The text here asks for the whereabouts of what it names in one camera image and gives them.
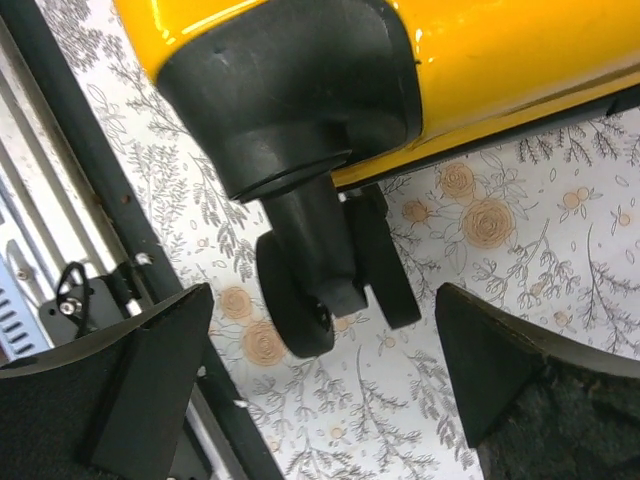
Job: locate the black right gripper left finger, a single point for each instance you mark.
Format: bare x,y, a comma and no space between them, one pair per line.
110,405

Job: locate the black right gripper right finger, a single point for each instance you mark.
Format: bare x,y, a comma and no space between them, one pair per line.
534,404

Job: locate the yellow suitcase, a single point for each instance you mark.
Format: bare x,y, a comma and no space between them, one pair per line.
300,105

